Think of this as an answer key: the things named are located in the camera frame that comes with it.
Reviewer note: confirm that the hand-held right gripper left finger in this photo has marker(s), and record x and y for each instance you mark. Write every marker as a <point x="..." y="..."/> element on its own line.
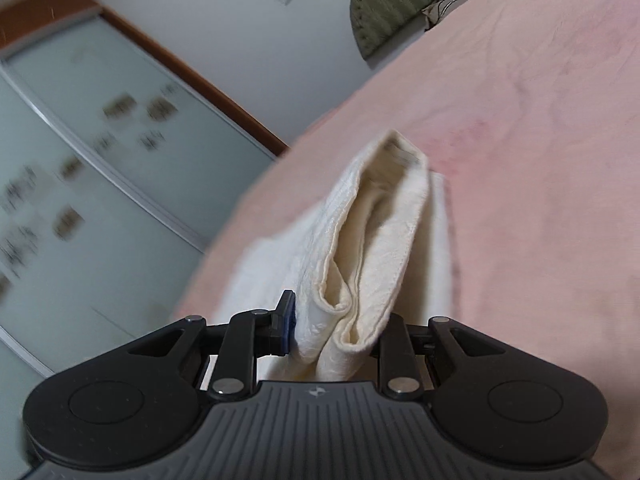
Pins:
<point x="287" y="321"/>

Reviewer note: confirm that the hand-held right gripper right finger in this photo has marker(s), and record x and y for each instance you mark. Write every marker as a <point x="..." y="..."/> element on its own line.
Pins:
<point x="397" y="342"/>

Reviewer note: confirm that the brown patterned cloth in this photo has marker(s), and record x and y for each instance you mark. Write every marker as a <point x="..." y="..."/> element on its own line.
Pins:
<point x="434" y="12"/>

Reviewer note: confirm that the frosted glass wardrobe door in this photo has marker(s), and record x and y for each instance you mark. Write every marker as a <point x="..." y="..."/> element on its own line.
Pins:
<point x="90" y="210"/>

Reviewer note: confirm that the brown wooden door frame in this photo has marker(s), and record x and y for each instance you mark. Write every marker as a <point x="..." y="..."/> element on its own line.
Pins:
<point x="175" y="70"/>

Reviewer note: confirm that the pink bed blanket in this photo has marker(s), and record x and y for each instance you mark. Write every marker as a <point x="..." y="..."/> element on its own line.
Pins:
<point x="550" y="160"/>

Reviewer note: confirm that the white patterned pants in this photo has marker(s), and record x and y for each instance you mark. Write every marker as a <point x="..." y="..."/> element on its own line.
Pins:
<point x="375" y="240"/>

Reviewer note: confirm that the green padded headboard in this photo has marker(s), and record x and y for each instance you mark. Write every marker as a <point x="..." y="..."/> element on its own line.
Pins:
<point x="395" y="5"/>

